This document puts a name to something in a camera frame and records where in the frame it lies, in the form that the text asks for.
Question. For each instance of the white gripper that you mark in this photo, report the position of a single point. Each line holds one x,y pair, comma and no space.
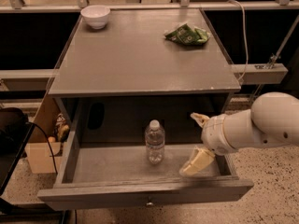
212,134

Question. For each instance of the clear plastic water bottle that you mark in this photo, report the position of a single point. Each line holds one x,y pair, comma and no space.
155,139

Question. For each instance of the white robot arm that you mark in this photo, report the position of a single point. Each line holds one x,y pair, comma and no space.
272,121

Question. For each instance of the grey open top drawer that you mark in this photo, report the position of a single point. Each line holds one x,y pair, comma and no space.
105,166

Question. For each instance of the green snack bag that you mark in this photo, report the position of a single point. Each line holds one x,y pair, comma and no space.
186,35

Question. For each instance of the grey wooden cabinet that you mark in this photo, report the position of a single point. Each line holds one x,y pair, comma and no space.
128,74

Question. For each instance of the toys in cardboard box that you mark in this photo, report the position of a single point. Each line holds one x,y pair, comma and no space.
61,130

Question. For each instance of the cardboard box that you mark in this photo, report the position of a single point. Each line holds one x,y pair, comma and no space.
42,155

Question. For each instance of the white ceramic bowl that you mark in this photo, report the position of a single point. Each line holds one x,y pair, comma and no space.
95,16

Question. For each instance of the black chair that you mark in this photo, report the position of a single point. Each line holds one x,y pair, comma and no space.
15,131

